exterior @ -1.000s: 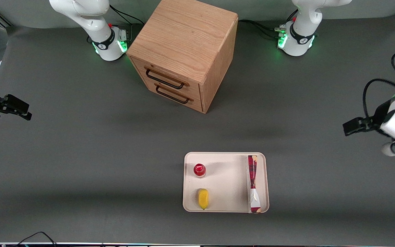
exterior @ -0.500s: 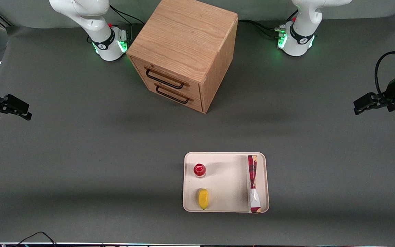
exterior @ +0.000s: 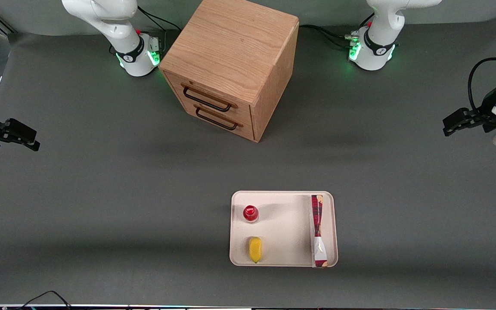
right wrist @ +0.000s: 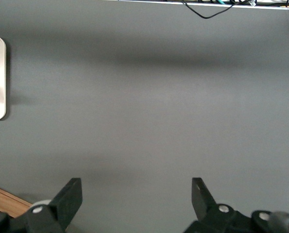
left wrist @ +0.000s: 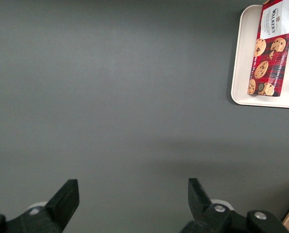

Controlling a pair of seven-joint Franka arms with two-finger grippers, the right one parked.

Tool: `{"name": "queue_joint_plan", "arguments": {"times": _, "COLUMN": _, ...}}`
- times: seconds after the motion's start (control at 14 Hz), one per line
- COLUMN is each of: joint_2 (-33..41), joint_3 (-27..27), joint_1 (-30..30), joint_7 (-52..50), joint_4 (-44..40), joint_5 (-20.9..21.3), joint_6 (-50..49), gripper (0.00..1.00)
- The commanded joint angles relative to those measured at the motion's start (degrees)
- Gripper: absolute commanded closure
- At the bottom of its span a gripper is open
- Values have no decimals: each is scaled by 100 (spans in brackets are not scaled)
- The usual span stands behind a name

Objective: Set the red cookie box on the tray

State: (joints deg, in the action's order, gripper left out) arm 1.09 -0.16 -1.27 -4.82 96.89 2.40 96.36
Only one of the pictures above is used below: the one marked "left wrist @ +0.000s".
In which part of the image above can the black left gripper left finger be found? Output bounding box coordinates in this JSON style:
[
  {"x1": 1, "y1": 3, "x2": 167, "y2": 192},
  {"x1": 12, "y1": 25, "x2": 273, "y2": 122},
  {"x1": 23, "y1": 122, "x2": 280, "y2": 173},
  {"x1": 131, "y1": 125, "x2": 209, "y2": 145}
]
[{"x1": 0, "y1": 179, "x2": 80, "y2": 233}]

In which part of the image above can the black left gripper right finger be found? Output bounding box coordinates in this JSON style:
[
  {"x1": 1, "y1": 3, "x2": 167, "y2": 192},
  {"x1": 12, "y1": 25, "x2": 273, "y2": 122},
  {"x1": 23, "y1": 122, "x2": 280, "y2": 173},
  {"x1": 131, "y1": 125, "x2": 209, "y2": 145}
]
[{"x1": 180, "y1": 178, "x2": 289, "y2": 233}]

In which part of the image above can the red tartan cookie box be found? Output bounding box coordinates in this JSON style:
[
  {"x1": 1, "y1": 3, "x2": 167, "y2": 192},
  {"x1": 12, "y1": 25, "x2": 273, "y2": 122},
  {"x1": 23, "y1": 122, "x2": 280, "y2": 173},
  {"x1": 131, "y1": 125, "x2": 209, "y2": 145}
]
[{"x1": 246, "y1": 0, "x2": 289, "y2": 97}]

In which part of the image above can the cream plastic tray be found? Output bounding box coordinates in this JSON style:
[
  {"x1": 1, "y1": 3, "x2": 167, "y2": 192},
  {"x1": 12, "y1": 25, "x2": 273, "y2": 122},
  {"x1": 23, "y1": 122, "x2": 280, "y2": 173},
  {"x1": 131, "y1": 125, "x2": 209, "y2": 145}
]
[{"x1": 230, "y1": 4, "x2": 289, "y2": 109}]

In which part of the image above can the grey table mat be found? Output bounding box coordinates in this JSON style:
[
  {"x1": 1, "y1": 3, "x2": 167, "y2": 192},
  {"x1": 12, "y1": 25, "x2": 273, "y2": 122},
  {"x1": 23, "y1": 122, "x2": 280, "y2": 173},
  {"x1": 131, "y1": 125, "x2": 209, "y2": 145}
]
[{"x1": 0, "y1": 0, "x2": 289, "y2": 233}]

